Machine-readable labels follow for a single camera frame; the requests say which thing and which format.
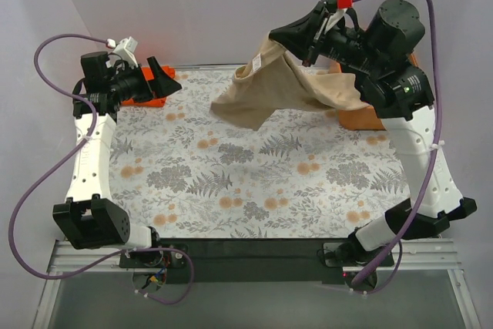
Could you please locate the floral table mat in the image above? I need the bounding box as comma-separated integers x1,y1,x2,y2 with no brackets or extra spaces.
109,69,408,238

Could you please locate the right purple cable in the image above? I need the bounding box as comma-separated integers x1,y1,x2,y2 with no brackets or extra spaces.
349,0,442,294

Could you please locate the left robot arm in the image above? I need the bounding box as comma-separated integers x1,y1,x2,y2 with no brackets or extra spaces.
52,52,182,267

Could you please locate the orange plastic basket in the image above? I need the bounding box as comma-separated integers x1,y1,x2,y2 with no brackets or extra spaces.
322,51,421,132

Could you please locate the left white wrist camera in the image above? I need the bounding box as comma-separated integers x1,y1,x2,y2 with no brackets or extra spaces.
113,37,138,67

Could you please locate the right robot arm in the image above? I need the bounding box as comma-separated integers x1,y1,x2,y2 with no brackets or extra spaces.
269,0,477,266

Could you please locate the purple cable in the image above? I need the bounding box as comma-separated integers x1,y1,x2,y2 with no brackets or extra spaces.
349,0,442,294
8,33,193,304

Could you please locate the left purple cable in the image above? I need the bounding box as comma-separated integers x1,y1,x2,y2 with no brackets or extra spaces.
8,33,193,304

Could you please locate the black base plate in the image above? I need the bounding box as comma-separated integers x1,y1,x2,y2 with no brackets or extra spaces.
119,238,380,284

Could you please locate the aluminium mounting rail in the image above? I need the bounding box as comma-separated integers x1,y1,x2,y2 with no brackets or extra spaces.
34,239,480,328

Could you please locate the beige t shirt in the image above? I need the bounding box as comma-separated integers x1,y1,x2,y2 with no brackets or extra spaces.
210,37,368,131

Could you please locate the folded orange t shirt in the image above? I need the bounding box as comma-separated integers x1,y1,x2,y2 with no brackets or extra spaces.
122,65,176,108

